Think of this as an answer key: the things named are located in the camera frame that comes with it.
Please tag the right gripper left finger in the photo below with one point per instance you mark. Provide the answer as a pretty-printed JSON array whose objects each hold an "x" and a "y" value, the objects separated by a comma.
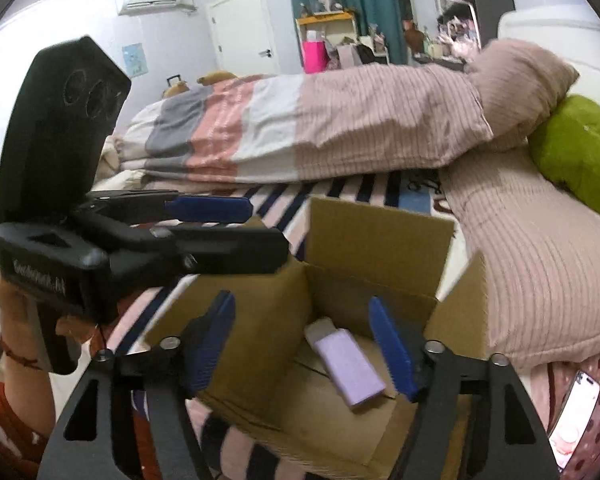
[{"x": 205, "y": 340}]

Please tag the yellow top desk shelf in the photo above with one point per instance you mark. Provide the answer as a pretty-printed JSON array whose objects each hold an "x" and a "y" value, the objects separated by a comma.
[{"x": 334, "y": 29}]

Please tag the pink sheet lower pillow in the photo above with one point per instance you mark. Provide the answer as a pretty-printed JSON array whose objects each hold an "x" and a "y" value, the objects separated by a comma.
[{"x": 542, "y": 254}]

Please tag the white bed headboard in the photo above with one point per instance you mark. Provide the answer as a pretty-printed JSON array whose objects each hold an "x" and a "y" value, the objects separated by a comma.
[{"x": 571, "y": 31}]

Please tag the green plush cushion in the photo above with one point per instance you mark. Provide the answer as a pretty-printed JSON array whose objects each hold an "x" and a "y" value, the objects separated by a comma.
[{"x": 566, "y": 149}]

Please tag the brown teddy bear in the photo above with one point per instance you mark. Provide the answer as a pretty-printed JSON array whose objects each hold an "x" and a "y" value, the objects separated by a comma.
[{"x": 177, "y": 85}]

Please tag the lilac cosmetic box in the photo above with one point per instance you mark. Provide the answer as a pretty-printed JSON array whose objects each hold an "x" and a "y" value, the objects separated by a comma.
[{"x": 345, "y": 362}]

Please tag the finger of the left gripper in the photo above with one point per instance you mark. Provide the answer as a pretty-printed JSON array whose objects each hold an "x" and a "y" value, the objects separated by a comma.
[
  {"x": 205, "y": 209},
  {"x": 219, "y": 250}
]

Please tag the dark bookshelf with items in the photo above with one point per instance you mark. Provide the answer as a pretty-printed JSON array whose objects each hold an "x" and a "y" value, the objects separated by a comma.
[{"x": 458, "y": 29}]

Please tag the pink thermos bottle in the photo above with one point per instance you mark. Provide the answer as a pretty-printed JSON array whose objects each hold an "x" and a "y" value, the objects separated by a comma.
[{"x": 315, "y": 56}]

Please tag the pink grey striped duvet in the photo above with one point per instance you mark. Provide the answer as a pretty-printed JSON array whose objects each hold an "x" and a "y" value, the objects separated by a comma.
[{"x": 292, "y": 128}]

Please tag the white door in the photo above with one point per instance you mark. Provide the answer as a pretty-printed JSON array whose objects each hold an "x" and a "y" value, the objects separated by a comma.
[{"x": 242, "y": 36}]

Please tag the person left hand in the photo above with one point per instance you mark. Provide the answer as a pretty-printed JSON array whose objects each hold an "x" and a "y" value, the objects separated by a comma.
[{"x": 17, "y": 334}]

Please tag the smartphone with white screen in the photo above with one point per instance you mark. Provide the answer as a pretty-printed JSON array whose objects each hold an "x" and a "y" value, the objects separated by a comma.
[{"x": 573, "y": 418}]

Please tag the pink ribbed pillow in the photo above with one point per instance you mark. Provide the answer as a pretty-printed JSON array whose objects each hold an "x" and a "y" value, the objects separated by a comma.
[{"x": 520, "y": 86}]

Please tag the striped pink navy blanket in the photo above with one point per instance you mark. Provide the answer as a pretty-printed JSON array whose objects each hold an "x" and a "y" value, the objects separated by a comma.
[{"x": 270, "y": 388}]

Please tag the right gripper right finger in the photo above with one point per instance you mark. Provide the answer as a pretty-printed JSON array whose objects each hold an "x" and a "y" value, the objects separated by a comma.
[{"x": 399, "y": 343}]

